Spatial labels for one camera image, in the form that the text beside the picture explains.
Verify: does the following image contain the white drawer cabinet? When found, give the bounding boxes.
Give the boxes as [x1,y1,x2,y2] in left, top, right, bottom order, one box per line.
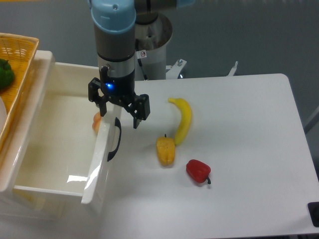
[0,51,105,218]

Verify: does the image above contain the white table bracket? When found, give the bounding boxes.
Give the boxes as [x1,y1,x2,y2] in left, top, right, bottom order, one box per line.
[228,61,238,77]

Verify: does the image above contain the yellow bell pepper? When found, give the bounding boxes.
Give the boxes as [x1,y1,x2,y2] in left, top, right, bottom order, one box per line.
[156,134,175,166]

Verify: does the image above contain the red bell pepper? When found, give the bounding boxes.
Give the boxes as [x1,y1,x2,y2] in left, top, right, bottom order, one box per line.
[186,159,211,185]

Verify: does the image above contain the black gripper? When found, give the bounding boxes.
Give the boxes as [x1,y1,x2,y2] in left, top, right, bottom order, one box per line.
[88,66,151,129]

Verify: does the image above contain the yellow woven basket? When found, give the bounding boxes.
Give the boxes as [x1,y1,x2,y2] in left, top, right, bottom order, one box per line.
[0,33,39,148]

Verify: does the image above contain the yellow banana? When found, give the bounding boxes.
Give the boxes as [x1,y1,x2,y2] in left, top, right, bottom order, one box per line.
[168,98,192,145]

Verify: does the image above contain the orange peach fruit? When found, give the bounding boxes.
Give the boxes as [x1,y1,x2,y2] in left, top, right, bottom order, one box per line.
[92,112,102,134]

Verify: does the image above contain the black drawer handle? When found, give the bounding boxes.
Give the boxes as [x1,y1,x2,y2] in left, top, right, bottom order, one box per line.
[107,117,122,162]

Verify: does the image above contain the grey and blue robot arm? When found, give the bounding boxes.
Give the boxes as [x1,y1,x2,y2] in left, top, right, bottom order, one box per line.
[88,0,193,127]

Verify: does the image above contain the white drawer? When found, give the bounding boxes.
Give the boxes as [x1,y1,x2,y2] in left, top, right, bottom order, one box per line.
[14,63,121,205]

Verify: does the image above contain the black corner object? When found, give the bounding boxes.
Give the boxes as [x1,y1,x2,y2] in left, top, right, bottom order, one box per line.
[308,202,319,228]

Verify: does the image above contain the green bell pepper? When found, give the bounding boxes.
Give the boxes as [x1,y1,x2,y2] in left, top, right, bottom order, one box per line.
[0,58,15,90]

